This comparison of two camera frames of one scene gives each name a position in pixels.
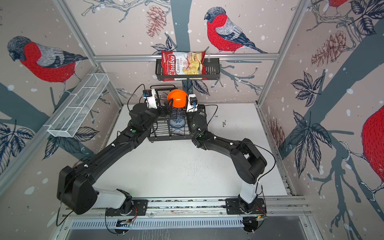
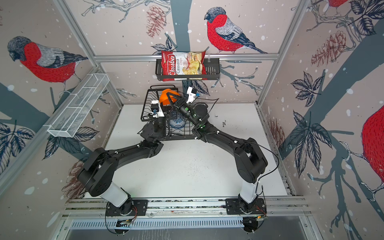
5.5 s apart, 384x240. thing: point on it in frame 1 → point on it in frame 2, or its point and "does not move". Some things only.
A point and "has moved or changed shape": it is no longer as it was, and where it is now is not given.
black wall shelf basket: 211,67 does not move
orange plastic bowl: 179,98 has moved or changed shape
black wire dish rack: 170,123 does not move
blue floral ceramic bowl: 177,122 does not move
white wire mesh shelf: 67,124 does not move
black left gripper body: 153,115 → 160,124
